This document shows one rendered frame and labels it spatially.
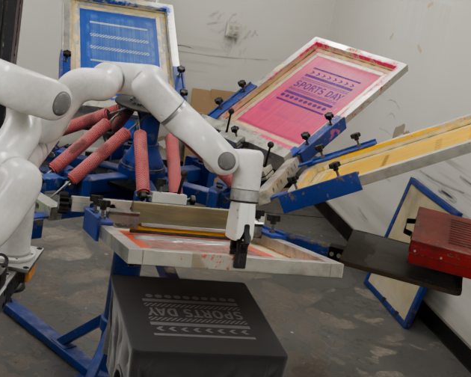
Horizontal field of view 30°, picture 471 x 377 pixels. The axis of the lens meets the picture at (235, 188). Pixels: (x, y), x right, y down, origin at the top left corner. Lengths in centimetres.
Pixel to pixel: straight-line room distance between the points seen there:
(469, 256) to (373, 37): 345
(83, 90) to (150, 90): 16
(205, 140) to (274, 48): 500
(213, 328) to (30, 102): 106
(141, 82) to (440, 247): 146
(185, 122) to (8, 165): 53
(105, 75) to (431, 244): 152
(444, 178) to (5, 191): 383
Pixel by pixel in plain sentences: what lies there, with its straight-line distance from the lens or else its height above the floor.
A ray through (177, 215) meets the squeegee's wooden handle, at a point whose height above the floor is 115.
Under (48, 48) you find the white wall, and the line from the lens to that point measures 684.
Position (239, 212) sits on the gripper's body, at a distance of 225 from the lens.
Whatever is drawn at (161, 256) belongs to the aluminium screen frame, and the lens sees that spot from 224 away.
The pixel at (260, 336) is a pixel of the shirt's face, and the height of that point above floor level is 95.
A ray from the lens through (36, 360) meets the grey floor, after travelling 424.
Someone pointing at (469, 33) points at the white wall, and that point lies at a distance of 535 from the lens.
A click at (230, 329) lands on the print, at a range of 262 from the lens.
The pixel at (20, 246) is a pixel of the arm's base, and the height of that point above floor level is 118.
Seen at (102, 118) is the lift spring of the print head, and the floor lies 122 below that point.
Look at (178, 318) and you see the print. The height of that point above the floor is 95.
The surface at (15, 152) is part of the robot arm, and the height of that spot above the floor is 154.
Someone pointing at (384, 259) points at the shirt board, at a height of 95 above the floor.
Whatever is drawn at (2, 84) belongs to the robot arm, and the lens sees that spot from 178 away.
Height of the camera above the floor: 210
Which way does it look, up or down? 17 degrees down
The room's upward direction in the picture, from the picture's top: 11 degrees clockwise
